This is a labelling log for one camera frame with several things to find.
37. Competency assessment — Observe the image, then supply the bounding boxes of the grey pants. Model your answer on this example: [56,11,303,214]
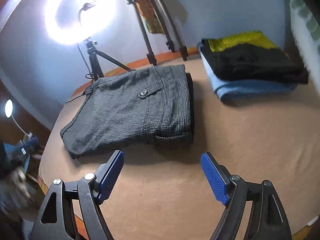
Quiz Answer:
[60,64,194,159]

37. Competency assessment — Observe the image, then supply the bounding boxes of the light blue folded towel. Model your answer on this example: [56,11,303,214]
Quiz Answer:
[197,42,298,102]

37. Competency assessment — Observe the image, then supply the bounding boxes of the small white desk lamp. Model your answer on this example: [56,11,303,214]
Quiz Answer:
[4,99,30,137]

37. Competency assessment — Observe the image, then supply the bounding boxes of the small black tripod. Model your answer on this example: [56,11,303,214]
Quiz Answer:
[85,38,131,81]

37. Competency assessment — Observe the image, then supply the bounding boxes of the black and yellow folded garment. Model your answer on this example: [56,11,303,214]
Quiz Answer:
[201,31,309,84]

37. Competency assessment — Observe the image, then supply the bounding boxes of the tall grey tripod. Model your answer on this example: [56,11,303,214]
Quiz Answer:
[126,0,189,66]

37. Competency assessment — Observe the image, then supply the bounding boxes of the orange patterned hanging cloth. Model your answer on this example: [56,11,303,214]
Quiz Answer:
[134,0,164,34]

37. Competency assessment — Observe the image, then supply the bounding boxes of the green striped white pillow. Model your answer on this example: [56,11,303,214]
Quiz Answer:
[289,0,320,91]

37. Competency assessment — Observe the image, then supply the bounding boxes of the black ring light cable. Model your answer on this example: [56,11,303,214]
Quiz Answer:
[66,43,94,104]

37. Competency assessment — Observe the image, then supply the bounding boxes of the bright ring light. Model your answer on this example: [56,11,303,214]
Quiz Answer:
[44,0,120,46]

